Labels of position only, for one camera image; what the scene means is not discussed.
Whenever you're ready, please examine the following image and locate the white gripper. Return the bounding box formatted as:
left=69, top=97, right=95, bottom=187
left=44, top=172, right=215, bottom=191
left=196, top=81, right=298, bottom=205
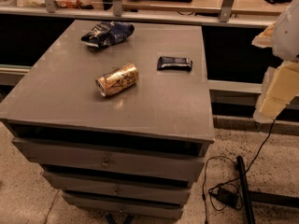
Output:
left=251, top=0, right=299, bottom=120

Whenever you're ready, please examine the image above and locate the black power cable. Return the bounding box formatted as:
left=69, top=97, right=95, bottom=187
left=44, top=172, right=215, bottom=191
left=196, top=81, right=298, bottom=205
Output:
left=201, top=119, right=277, bottom=224

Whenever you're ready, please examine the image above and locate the wooden bench behind glass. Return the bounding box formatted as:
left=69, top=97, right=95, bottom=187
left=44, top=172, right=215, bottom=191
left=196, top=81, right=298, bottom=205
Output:
left=122, top=0, right=288, bottom=16

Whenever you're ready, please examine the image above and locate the dark blue rxbar wrapper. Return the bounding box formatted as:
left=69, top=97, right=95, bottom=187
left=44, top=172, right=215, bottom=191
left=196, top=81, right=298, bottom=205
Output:
left=157, top=56, right=192, bottom=72

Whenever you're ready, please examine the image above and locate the black power adapter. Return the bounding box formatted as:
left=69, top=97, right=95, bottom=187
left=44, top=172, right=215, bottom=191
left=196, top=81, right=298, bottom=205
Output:
left=217, top=188, right=238, bottom=208

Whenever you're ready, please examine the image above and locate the grey drawer cabinet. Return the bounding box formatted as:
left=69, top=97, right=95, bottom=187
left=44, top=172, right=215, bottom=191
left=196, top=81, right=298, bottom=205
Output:
left=1, top=21, right=214, bottom=219

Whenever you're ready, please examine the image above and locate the gold crushed soda can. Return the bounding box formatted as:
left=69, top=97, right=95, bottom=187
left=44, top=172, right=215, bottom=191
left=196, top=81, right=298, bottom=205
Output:
left=95, top=63, right=139, bottom=97

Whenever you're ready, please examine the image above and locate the black metal floor bar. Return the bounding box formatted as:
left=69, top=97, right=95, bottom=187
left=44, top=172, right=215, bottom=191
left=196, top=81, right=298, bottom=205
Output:
left=237, top=156, right=299, bottom=224

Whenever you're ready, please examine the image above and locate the blue chip bag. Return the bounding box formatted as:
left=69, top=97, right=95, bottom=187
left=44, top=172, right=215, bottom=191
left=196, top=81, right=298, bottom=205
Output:
left=81, top=21, right=135, bottom=48

